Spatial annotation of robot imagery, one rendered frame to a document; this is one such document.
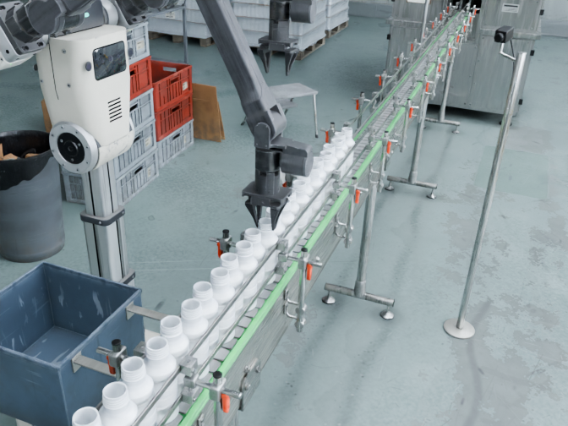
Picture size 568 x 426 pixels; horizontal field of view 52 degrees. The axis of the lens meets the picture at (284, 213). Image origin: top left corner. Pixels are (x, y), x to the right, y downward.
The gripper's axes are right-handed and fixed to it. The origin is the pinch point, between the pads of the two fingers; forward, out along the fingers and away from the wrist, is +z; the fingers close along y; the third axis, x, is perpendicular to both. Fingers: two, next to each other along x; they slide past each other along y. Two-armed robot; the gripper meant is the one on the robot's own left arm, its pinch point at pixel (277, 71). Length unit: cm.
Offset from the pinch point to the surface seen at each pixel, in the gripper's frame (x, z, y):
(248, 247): 56, 25, -17
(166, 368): 93, 27, -19
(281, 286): 46, 40, -21
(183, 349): 87, 28, -19
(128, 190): -136, 132, 159
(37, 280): 59, 49, 43
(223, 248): 46, 33, -6
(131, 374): 100, 24, -17
